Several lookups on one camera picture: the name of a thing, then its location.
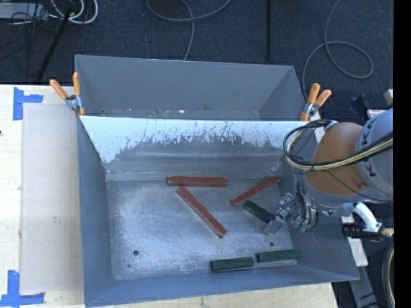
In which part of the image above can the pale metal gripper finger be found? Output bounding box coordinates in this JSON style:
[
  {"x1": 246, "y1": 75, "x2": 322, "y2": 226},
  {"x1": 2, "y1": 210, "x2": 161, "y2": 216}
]
[
  {"x1": 263, "y1": 216, "x2": 285, "y2": 236},
  {"x1": 275, "y1": 192, "x2": 296, "y2": 218}
]

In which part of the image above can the grey metal bin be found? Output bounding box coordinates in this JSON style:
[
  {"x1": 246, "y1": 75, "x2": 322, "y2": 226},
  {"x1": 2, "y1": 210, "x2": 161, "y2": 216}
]
[{"x1": 74, "y1": 55, "x2": 361, "y2": 308}]

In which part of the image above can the dark green flat block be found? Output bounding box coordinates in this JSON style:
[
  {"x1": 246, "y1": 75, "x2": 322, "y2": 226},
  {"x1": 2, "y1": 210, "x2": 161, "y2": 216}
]
[
  {"x1": 255, "y1": 248, "x2": 301, "y2": 264},
  {"x1": 243, "y1": 200, "x2": 275, "y2": 223},
  {"x1": 209, "y1": 256, "x2": 256, "y2": 273}
]

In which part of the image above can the red-brown flat block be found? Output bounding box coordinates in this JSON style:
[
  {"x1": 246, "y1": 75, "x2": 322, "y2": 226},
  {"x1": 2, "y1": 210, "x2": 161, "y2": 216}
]
[
  {"x1": 229, "y1": 175, "x2": 281, "y2": 208},
  {"x1": 166, "y1": 175, "x2": 229, "y2": 188},
  {"x1": 176, "y1": 185, "x2": 228, "y2": 239}
]

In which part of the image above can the black cylinder on white bracket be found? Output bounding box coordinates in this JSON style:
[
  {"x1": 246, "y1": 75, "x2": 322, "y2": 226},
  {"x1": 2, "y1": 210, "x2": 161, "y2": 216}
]
[{"x1": 340, "y1": 201, "x2": 394, "y2": 240}]

